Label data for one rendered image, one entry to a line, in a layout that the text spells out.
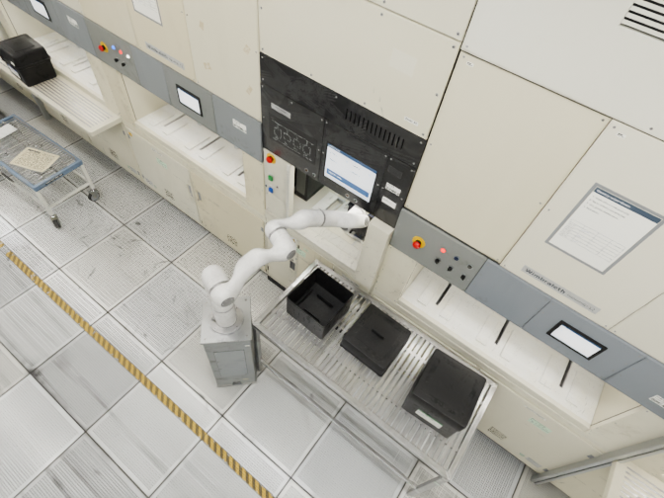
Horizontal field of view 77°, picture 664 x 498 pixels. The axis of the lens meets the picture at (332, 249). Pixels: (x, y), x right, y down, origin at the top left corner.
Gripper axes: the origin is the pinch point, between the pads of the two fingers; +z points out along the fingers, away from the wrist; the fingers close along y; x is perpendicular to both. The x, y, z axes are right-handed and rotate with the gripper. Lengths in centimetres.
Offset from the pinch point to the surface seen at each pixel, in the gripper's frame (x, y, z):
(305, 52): 84, -34, -31
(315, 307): -45, 8, -60
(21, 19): -20, -344, -23
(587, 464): -58, 175, -31
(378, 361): -35, 56, -67
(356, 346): -35, 42, -68
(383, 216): 22.4, 20.0, -29.7
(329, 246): -34.5, -10.1, -25.3
